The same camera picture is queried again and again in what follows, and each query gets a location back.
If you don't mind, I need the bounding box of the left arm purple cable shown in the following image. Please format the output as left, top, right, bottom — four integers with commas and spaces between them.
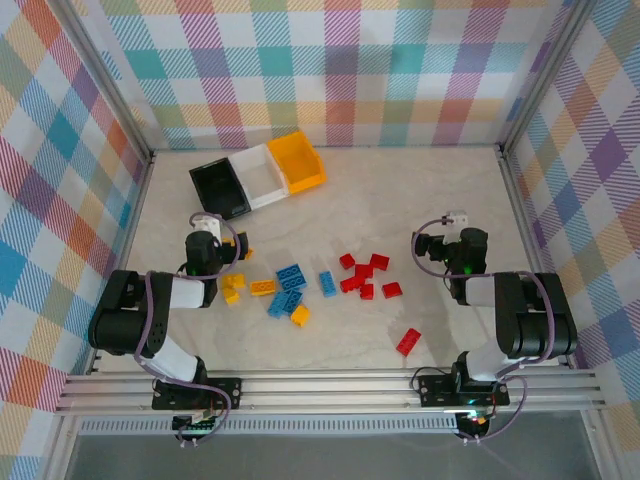
133, 212, 251, 446

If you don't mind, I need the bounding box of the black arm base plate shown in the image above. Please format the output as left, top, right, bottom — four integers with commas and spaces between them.
152, 377, 243, 412
417, 373, 511, 407

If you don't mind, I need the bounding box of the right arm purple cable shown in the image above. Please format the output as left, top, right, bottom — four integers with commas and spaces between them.
410, 214, 557, 446

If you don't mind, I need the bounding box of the grey slotted cable duct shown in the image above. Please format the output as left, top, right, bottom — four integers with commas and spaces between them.
79, 417, 461, 435

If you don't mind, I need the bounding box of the white plastic bin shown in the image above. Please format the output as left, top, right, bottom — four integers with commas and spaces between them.
228, 144, 291, 211

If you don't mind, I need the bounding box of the yellow plastic bin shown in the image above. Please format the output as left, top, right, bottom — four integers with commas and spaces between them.
267, 131, 328, 196

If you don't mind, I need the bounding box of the aluminium frame bar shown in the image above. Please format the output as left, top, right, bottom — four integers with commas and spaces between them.
40, 414, 81, 480
582, 407, 619, 480

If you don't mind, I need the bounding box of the aluminium mounting rail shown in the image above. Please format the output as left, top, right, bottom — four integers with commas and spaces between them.
54, 367, 604, 416

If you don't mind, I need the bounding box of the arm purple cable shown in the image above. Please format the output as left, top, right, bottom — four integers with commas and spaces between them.
133, 212, 251, 446
410, 214, 557, 446

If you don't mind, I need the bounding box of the aluminium frame post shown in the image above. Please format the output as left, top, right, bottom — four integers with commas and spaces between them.
58, 0, 154, 161
499, 0, 599, 151

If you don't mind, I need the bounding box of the aluminium side rail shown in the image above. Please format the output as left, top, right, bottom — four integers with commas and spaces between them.
87, 149, 157, 376
497, 144, 572, 369

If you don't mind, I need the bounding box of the black plastic bin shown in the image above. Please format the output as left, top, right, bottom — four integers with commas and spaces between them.
188, 157, 251, 221

